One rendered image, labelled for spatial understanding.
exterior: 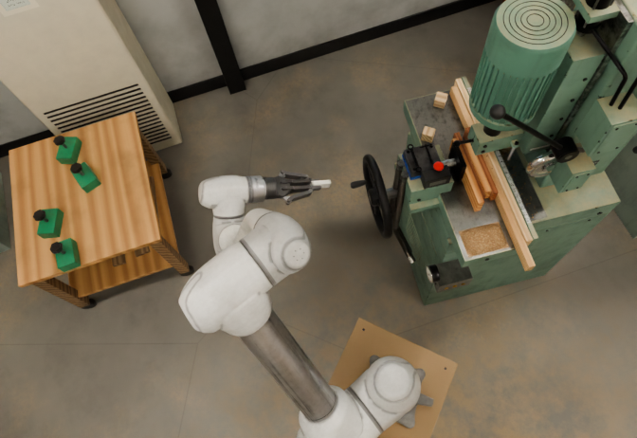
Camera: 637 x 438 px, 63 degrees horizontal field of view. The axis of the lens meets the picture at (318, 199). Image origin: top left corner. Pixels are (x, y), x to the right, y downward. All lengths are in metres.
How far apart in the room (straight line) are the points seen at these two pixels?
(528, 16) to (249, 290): 0.85
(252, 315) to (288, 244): 0.18
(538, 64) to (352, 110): 1.78
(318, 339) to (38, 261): 1.21
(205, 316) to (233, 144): 1.83
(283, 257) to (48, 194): 1.51
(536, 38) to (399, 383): 0.93
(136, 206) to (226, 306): 1.17
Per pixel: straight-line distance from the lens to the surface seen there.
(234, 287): 1.14
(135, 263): 2.56
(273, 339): 1.27
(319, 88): 3.02
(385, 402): 1.52
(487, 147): 1.62
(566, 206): 1.87
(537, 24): 1.28
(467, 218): 1.66
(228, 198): 1.69
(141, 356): 2.63
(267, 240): 1.15
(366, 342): 1.81
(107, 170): 2.39
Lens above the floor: 2.40
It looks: 64 degrees down
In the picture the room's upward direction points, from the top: 11 degrees counter-clockwise
